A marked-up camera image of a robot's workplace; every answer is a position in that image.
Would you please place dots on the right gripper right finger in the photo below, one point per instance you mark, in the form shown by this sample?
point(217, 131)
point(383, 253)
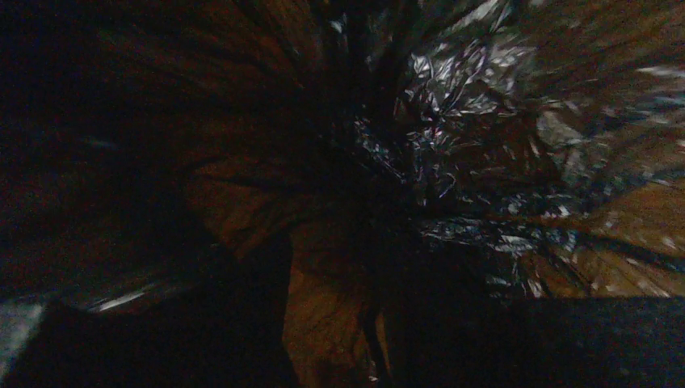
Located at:
point(443, 330)

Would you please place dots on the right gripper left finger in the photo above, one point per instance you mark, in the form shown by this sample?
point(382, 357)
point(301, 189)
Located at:
point(225, 332)

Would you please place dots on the black plastic trash bag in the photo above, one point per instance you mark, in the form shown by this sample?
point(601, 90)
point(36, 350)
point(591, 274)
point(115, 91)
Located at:
point(143, 142)

